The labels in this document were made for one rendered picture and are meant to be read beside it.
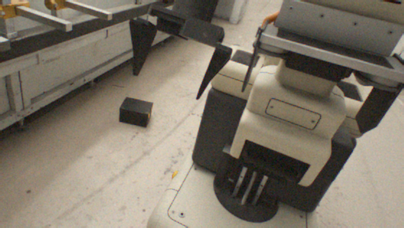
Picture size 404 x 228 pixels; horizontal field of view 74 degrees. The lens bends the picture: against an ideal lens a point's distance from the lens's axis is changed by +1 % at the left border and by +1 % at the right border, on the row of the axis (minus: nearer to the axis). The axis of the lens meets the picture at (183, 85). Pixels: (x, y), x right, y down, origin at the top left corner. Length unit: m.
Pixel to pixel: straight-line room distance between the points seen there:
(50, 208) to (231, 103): 0.95
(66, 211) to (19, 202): 0.21
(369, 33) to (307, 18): 0.11
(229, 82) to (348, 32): 0.48
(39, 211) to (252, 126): 1.08
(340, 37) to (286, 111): 0.21
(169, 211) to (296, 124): 0.60
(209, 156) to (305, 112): 0.59
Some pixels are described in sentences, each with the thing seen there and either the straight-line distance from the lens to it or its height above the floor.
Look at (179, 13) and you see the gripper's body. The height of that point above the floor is 1.09.
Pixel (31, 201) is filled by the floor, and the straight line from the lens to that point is 1.51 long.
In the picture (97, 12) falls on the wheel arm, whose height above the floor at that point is 0.81.
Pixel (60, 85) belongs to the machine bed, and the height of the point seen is 0.17.
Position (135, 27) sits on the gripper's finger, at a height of 1.06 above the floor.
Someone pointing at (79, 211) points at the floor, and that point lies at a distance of 1.44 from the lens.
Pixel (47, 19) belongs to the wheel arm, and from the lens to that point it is 1.14.
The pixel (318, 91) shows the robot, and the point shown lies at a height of 0.91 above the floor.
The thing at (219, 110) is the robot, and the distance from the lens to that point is 1.05.
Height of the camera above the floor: 1.17
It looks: 29 degrees down
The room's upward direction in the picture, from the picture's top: 12 degrees clockwise
